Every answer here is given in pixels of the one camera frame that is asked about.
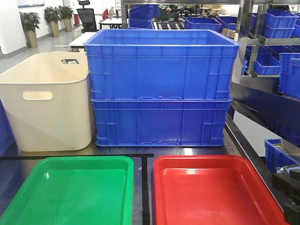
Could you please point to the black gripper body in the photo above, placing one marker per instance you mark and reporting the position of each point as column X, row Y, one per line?
column 287, row 180

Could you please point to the blue bin lower right floor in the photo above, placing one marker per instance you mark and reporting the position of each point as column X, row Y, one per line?
column 276, row 157

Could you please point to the red plastic tray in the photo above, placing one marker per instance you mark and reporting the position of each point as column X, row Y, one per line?
column 212, row 190

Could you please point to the blue bin right shelf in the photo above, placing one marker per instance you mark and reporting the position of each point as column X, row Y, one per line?
column 266, row 64

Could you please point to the lower blue stacking crate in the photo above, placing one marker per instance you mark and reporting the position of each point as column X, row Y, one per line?
column 160, row 123

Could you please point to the blue stacking crate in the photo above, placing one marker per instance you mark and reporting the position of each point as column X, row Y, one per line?
column 160, row 64
column 160, row 123

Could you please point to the upper blue stacking crate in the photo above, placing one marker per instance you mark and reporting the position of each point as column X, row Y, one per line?
column 160, row 64

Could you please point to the green plastic tray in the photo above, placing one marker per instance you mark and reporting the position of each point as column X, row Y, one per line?
column 75, row 191

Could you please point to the cream plastic basket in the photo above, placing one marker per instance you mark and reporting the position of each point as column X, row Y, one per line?
column 47, row 101

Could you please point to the black office chair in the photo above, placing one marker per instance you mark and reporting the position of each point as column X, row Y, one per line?
column 87, row 17

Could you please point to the potted plant right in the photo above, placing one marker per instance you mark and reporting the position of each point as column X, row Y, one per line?
column 66, row 13

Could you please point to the potted plant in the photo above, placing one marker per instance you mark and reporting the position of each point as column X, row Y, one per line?
column 52, row 16
column 66, row 13
column 30, row 22

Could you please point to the potted plant middle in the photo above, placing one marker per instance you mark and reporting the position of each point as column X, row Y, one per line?
column 52, row 16

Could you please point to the potted plant left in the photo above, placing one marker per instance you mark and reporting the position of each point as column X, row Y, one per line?
column 30, row 22

